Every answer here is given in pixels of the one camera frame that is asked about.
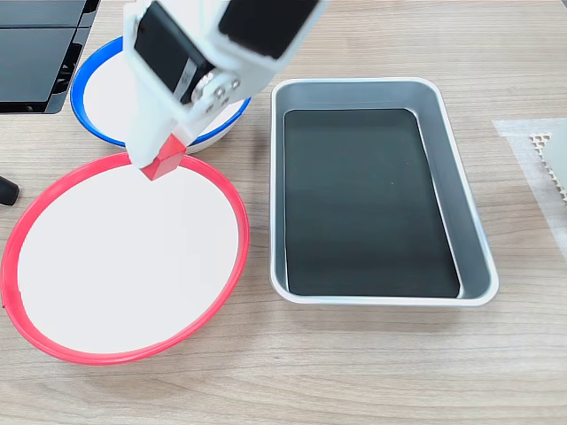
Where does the red cube block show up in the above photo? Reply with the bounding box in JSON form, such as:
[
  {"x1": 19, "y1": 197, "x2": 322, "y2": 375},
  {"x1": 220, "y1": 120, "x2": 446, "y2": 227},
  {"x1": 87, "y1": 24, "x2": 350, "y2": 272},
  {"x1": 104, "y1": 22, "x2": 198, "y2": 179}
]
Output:
[{"x1": 140, "y1": 134, "x2": 186, "y2": 182}]

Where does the blue-rimmed white dish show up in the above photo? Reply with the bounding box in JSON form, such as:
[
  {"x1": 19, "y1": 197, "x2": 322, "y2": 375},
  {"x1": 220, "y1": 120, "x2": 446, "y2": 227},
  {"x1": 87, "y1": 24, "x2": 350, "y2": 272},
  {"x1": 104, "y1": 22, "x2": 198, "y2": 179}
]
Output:
[{"x1": 69, "y1": 35, "x2": 253, "y2": 155}]

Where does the red-rimmed white dish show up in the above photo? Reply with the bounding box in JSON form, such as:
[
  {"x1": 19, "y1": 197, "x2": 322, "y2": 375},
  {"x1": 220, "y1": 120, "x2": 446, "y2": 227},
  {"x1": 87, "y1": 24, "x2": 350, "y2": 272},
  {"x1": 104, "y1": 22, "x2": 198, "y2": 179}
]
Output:
[{"x1": 0, "y1": 149, "x2": 252, "y2": 367}]

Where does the silver metal tray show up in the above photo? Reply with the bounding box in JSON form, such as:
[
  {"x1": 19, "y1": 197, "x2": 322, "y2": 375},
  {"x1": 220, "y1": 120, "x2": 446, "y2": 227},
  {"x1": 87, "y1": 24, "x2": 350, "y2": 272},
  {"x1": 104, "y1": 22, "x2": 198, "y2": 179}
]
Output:
[{"x1": 268, "y1": 78, "x2": 501, "y2": 307}]

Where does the small black rounded object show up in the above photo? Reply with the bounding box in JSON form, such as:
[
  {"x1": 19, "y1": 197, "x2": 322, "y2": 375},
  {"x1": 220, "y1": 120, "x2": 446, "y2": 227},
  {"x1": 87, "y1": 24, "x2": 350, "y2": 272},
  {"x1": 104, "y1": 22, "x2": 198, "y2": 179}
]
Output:
[{"x1": 0, "y1": 174, "x2": 21, "y2": 207}]

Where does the pale grey base plate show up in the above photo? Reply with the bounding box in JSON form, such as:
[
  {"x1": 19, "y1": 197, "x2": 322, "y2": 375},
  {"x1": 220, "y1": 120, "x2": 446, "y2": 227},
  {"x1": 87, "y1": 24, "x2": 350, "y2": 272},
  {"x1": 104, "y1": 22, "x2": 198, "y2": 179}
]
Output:
[{"x1": 542, "y1": 119, "x2": 567, "y2": 196}]

